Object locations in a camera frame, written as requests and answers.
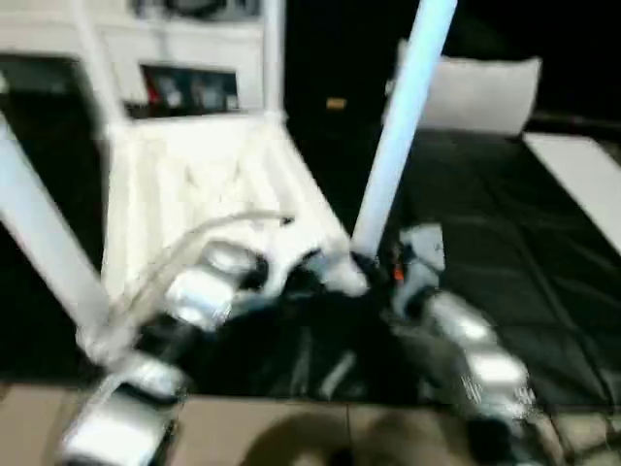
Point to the white plastic table top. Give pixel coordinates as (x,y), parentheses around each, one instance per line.
(194,170)

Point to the black table mat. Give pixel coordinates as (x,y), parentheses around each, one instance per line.
(509,218)

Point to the small brown tag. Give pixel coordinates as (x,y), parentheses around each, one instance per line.
(336,103)

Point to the small white jar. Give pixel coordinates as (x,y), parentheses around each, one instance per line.
(172,99)
(233,102)

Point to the grey pillow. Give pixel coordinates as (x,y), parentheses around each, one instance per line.
(485,92)

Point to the white glass-door cabinet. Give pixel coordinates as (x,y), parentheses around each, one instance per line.
(145,48)

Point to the grey pot on cabinet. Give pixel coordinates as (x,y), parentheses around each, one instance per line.
(208,7)

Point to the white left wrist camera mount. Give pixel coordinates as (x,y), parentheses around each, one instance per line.
(286,252)

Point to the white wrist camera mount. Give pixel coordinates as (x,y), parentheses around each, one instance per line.
(422,247)
(286,252)

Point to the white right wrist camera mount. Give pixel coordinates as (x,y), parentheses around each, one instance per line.
(422,247)

